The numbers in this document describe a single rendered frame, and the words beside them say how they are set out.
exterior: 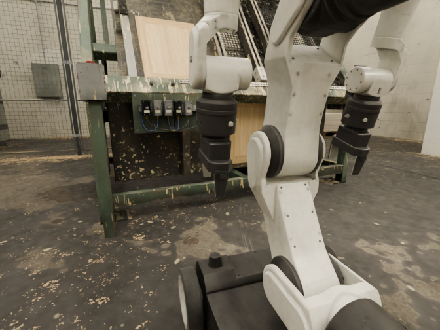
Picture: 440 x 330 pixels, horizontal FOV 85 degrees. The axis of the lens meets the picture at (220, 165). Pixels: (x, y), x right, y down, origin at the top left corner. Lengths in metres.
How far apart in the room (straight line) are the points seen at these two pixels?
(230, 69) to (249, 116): 1.61
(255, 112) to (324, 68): 1.53
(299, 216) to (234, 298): 0.33
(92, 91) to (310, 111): 1.04
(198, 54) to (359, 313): 0.56
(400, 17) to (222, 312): 0.86
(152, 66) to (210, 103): 1.28
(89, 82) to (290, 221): 1.11
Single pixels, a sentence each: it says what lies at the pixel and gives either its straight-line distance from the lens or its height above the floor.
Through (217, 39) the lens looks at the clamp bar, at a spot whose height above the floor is 1.23.
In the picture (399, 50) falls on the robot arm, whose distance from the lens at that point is 0.79.
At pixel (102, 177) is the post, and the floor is 0.36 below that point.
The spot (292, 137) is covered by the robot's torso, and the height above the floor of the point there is 0.65.
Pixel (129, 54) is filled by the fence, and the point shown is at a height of 1.05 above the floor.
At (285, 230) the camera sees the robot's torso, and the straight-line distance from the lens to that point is 0.66.
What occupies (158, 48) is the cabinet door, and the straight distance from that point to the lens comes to 1.89.
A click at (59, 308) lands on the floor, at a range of 1.20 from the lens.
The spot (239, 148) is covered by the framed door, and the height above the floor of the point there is 0.38.
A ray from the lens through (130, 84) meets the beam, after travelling 1.59.
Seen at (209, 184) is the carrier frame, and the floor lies 0.17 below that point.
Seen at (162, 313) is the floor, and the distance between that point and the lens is 1.05.
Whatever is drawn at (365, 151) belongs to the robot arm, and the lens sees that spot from 0.80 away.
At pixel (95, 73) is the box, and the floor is 0.88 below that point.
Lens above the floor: 0.73
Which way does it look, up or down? 14 degrees down
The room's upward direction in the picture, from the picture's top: straight up
